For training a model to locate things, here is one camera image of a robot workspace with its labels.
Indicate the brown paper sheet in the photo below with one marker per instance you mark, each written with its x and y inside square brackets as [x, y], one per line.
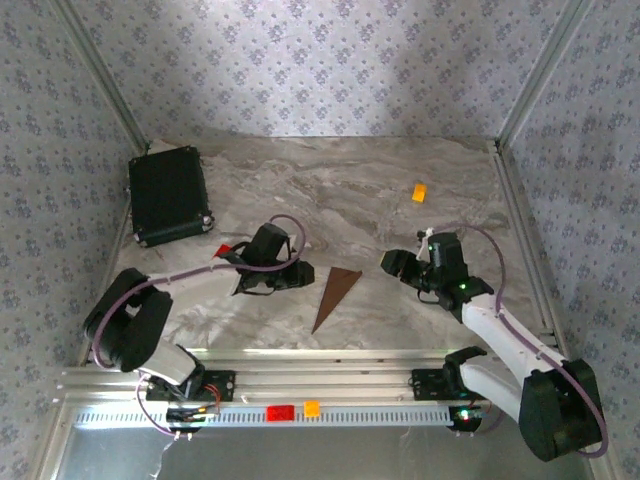
[337, 290]

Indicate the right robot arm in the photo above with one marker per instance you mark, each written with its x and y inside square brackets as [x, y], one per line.
[555, 410]

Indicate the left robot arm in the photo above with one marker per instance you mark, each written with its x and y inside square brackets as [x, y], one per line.
[130, 325]

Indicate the grey metal sheet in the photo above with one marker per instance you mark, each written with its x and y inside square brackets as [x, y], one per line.
[325, 455]

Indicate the small orange block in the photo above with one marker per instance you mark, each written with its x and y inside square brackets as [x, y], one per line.
[419, 193]

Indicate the orange reflective block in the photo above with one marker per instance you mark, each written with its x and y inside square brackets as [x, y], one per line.
[312, 409]

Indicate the red reflective block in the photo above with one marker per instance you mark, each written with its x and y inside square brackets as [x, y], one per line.
[280, 413]

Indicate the black case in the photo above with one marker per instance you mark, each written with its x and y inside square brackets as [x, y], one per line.
[167, 192]

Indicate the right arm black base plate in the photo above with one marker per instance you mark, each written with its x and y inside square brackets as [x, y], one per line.
[425, 385]

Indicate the aluminium side rail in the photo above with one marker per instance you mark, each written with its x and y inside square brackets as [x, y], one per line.
[117, 245]
[522, 225]

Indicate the aluminium mounting rail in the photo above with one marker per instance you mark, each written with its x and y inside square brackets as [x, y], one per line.
[325, 380]

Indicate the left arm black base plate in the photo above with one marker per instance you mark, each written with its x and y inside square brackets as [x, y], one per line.
[225, 385]

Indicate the aluminium corner post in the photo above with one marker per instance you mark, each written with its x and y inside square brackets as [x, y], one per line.
[102, 75]
[539, 75]

